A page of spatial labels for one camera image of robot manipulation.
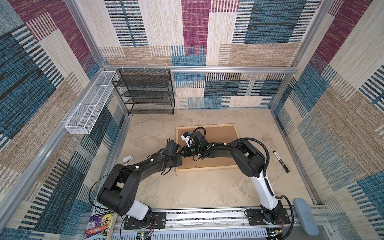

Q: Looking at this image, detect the light wooden picture frame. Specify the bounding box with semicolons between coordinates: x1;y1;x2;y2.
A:
175;123;241;173

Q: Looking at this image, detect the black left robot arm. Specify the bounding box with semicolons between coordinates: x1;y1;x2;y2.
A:
97;141;182;227

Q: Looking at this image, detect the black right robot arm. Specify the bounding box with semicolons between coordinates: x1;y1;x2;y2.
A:
181;131;283;225

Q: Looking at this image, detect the small white object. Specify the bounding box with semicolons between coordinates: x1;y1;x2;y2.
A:
123;155;134;165

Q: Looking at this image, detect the black marker pen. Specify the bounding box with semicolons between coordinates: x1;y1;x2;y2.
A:
273;151;290;173

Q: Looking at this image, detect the colourful treehouse book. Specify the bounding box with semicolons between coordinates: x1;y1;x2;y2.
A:
83;208;114;240

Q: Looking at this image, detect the grey blue padded object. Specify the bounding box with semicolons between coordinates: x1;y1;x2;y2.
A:
294;198;320;237

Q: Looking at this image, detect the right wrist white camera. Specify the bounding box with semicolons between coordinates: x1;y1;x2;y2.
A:
181;132;194;147

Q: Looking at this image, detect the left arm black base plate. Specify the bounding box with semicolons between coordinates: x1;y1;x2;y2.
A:
123;212;167;230

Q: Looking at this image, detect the aluminium front rail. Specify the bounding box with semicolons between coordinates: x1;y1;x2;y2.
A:
107;205;331;240

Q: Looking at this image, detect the black wire mesh shelf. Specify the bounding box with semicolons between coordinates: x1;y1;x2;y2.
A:
112;69;176;115

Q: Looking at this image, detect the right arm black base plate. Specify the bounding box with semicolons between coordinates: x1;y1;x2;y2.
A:
244;209;291;226

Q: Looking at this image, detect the white wire mesh basket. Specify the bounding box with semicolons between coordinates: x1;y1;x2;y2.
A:
65;71;116;135

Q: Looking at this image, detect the black corrugated cable hose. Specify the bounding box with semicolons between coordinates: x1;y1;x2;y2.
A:
191;126;295;240

